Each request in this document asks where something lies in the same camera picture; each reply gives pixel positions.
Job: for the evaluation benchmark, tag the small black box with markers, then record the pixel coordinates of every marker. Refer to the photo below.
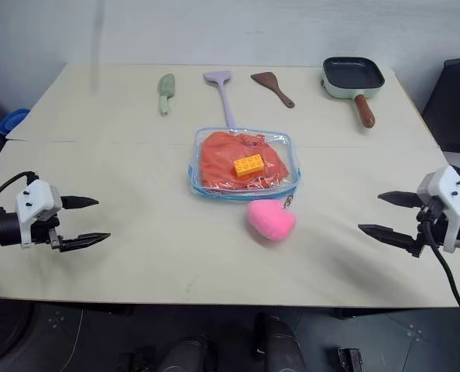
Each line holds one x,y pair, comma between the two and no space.
350,360

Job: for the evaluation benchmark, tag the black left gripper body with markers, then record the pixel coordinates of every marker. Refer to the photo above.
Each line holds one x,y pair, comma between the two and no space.
44,231

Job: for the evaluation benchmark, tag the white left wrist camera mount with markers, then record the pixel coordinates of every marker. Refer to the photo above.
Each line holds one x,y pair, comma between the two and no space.
34,199

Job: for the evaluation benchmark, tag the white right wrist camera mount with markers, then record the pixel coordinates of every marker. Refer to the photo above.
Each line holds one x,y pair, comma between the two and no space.
448,190

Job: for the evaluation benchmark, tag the yellow toy building brick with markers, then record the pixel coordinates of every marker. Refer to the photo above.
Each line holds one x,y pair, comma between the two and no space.
248,165

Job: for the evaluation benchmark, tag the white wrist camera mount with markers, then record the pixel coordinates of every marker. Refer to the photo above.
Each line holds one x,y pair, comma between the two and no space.
34,199
448,190

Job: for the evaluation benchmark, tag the brown wooden spatula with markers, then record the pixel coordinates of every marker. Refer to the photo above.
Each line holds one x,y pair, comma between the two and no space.
270,83

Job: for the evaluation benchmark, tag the red cloth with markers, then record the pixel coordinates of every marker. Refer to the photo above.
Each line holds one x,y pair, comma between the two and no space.
218,162

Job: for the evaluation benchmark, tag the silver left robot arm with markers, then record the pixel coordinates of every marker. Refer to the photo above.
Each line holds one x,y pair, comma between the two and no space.
1,230

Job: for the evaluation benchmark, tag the black chair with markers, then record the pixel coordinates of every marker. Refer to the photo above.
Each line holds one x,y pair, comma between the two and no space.
452,108

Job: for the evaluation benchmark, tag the green toy knife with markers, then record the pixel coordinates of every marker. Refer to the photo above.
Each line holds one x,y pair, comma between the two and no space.
165,91

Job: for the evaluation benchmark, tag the dark rounded shape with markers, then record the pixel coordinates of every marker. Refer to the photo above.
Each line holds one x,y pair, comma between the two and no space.
187,356
278,345

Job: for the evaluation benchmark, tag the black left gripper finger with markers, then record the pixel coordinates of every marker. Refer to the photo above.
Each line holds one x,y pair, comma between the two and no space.
79,202
84,240

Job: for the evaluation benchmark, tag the green square frying pan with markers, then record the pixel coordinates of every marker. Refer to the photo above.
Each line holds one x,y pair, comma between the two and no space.
352,73

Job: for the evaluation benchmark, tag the clear pouch with orange cloth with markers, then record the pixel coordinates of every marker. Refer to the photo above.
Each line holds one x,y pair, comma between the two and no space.
292,166

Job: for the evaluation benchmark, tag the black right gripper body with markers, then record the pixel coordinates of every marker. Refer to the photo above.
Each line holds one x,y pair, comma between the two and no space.
431,226

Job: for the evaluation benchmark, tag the purple silicone spatula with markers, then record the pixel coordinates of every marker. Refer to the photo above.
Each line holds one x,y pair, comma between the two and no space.
224,97

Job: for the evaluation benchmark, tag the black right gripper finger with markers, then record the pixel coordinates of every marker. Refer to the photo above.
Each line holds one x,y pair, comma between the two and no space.
400,198
388,235

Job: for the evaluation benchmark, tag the pink plush heart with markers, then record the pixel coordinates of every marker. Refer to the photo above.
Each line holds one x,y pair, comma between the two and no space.
270,222

